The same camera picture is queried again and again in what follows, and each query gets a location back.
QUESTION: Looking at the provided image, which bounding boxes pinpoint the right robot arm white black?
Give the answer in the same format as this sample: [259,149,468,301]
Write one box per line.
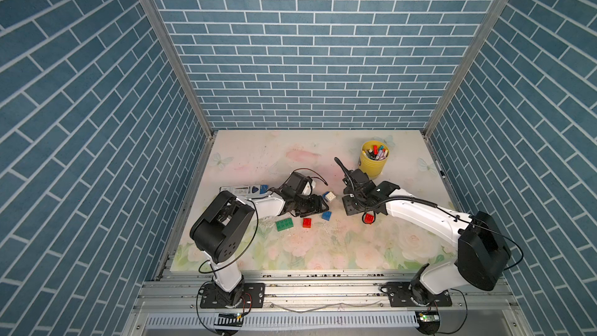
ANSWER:
[342,181,511,305]

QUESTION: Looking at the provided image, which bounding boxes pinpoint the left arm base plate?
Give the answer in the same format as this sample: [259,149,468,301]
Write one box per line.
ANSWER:
[198,282,265,309]

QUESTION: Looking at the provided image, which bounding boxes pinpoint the aluminium rail frame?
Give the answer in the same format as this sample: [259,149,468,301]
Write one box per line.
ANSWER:
[124,270,531,335]

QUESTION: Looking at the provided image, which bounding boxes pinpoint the white blue toothpaste box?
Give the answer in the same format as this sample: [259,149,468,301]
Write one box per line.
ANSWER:
[219,184,269,198]

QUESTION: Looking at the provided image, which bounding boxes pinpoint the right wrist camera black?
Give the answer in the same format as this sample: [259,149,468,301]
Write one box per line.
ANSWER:
[334,157,376,195]

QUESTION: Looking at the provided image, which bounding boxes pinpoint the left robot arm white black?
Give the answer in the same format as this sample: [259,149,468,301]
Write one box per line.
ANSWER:
[190,191,330,295]

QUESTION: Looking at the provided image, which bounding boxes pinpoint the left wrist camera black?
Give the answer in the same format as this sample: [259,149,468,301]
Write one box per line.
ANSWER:
[285,171,314,196]

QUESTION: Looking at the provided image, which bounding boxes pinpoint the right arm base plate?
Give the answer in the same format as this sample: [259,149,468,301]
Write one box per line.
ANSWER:
[379,282,452,307]

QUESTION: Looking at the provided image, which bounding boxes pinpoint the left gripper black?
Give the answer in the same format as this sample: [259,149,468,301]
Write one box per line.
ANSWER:
[291,194,330,217]

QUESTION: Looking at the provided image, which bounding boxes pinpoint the yellow pen cup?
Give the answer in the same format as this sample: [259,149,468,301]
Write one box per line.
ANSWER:
[359,140,390,179]

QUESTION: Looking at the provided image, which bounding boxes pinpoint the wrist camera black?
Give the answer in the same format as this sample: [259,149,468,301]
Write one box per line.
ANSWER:
[285,171,314,196]
[334,157,376,195]

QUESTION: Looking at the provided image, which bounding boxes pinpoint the green lego plate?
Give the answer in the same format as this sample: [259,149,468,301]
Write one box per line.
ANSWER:
[275,218,294,232]

